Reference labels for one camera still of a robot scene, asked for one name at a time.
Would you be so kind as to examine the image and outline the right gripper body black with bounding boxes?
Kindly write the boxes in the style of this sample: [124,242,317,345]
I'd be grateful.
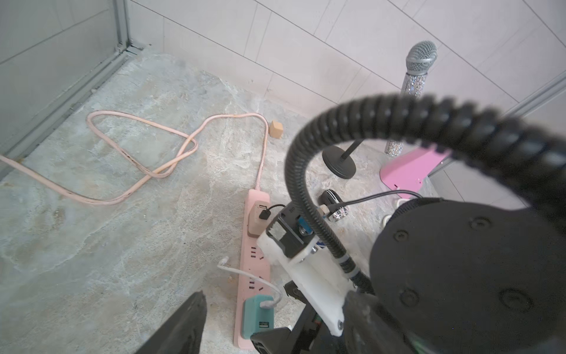
[251,281,347,354]

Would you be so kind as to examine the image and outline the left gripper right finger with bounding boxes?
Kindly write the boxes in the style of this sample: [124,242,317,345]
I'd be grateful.
[343,291,416,353]

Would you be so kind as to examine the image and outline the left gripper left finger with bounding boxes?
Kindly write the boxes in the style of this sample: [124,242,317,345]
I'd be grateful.
[136,291,207,354]

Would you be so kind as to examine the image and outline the teal power adapter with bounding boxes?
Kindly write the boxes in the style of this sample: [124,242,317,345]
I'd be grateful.
[241,294,275,339]

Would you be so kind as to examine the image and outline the black electric shaver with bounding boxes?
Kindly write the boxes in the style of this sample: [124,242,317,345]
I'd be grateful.
[318,189,349,222]

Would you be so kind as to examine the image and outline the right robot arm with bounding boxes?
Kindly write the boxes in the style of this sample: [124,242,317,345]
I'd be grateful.
[251,94,565,353]

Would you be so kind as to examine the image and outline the pink power strip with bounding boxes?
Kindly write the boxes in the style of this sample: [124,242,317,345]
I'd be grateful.
[234,189,272,350]

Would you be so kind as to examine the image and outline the beige power adapter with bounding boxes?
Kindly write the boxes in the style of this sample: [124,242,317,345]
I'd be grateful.
[247,201,271,237]

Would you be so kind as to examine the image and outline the pink metronome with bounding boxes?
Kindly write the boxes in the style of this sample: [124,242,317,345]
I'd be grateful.
[380,148,449,192]

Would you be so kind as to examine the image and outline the black microphone stand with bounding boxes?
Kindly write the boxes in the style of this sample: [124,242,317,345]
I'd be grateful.
[322,140,363,179]

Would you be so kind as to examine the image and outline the small wooden cube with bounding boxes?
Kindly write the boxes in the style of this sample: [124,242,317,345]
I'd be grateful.
[268,120,284,139]

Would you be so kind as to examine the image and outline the glitter microphone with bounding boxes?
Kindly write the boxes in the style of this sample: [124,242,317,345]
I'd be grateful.
[383,40,439,157]

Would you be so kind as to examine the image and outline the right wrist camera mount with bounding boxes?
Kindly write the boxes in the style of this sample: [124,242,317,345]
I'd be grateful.
[257,204,355,337]

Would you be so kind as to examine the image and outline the black charging cable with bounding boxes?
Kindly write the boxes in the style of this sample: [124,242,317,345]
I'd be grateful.
[258,203,287,221]

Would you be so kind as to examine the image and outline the pink power strip cord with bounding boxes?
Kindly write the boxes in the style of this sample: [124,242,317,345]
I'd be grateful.
[0,110,271,207]

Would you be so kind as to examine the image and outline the right corner aluminium post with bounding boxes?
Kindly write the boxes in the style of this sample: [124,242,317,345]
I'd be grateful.
[504,72,566,117]

